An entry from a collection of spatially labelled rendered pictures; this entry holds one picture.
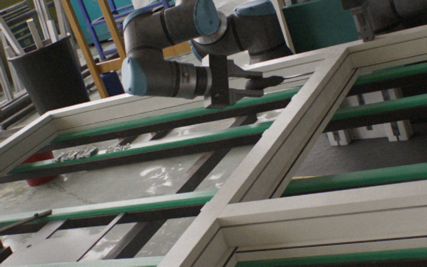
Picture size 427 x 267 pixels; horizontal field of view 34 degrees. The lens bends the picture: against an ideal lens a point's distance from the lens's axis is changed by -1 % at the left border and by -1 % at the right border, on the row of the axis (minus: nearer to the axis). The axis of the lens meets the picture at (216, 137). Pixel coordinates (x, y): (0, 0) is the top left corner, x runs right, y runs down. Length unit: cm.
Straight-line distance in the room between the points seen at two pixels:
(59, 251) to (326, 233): 61
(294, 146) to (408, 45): 52
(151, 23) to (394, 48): 61
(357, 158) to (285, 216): 169
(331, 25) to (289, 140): 131
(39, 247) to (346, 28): 152
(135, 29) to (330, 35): 111
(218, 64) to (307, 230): 78
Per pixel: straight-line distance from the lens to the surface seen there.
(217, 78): 173
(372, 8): 239
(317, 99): 156
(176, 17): 170
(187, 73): 168
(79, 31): 505
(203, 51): 267
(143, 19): 174
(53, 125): 236
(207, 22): 169
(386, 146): 276
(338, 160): 275
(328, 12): 264
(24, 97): 785
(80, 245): 144
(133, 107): 216
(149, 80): 165
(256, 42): 264
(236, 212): 109
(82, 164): 198
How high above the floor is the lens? 138
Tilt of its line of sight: 17 degrees down
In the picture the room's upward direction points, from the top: 20 degrees counter-clockwise
